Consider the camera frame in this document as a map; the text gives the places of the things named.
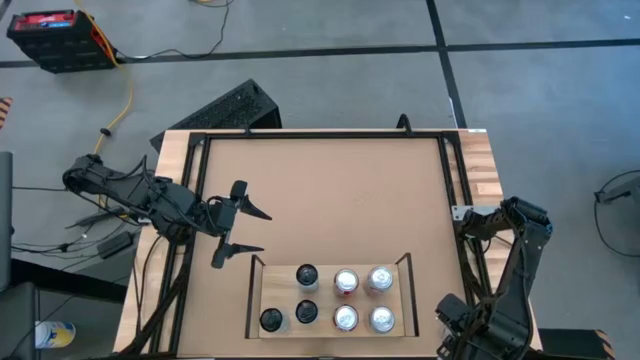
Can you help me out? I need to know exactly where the black floor cable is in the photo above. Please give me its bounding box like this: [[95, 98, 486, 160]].
[[115, 0, 236, 64]]

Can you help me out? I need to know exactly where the black box with hazard stripes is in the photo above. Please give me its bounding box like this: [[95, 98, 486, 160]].
[[538, 327, 617, 360]]

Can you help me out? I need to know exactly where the yellow extension cable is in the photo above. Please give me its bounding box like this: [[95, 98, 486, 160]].
[[73, 0, 137, 156]]

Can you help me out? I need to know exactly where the black power adapter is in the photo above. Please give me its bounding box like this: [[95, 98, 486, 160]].
[[97, 230, 135, 260]]

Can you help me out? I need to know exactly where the grey cabinet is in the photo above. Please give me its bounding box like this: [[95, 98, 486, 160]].
[[0, 152, 14, 294]]

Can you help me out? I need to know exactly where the silver diet cola can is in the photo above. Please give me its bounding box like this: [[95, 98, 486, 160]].
[[368, 305, 396, 335], [364, 266, 395, 297]]

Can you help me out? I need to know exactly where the wooden tray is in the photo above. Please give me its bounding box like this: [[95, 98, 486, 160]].
[[244, 252, 421, 341]]

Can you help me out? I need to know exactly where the white and yellow can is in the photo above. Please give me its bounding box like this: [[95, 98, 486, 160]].
[[34, 319, 77, 350]]

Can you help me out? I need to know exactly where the red cola can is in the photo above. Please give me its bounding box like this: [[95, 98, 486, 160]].
[[333, 304, 360, 333], [332, 268, 359, 299]]

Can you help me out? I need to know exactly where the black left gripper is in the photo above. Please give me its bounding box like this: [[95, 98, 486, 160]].
[[204, 179, 273, 270]]

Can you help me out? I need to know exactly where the tan hardboard table mat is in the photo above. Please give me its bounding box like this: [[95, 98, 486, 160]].
[[177, 135, 474, 359]]

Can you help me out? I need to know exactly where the dark grey power strip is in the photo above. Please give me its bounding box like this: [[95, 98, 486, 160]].
[[66, 207, 126, 230]]

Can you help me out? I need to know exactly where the black and red tool case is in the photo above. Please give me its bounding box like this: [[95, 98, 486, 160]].
[[5, 8, 119, 75]]

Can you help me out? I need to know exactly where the black aluminium table frame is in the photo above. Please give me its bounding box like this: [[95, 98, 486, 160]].
[[119, 128, 539, 360]]

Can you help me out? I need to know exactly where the orange black striped object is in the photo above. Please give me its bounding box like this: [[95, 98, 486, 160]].
[[0, 97, 14, 132]]

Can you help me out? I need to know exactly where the black perforated box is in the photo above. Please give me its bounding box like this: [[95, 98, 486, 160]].
[[149, 78, 284, 151]]

